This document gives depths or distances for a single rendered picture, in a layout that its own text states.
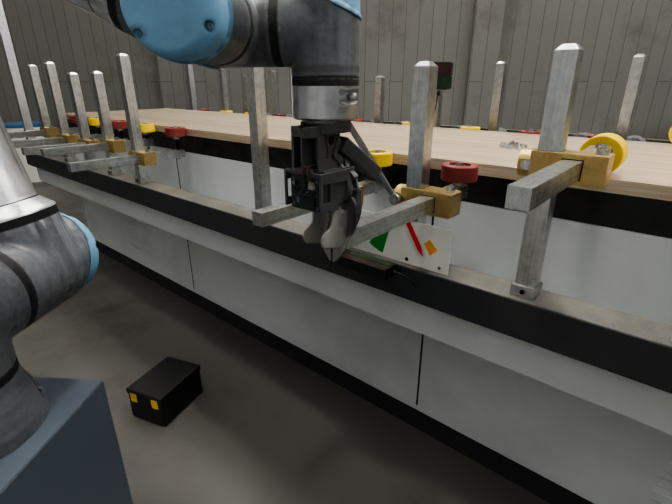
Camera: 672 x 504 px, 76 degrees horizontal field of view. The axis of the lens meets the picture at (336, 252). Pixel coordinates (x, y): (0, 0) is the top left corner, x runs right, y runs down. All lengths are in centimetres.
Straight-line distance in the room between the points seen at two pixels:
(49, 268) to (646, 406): 102
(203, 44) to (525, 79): 502
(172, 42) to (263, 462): 123
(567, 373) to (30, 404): 90
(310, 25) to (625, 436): 107
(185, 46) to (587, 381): 84
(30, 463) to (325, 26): 69
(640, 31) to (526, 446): 497
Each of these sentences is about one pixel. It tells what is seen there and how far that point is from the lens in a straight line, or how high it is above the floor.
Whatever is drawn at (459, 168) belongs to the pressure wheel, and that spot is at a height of 90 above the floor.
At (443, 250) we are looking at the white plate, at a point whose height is 75.
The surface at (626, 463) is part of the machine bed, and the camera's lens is 129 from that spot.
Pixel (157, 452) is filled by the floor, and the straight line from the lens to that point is 158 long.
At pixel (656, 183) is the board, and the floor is 90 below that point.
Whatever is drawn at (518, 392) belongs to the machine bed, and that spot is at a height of 32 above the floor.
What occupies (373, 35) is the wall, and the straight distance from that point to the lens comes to 516.
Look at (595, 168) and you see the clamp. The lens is 79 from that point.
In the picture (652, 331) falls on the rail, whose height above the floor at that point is 70.
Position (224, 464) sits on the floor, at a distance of 148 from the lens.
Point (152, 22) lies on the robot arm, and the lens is 47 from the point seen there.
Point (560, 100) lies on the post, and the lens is 80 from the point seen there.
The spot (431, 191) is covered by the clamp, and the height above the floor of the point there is 87.
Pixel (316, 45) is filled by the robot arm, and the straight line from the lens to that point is 57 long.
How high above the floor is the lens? 108
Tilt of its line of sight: 22 degrees down
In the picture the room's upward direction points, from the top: straight up
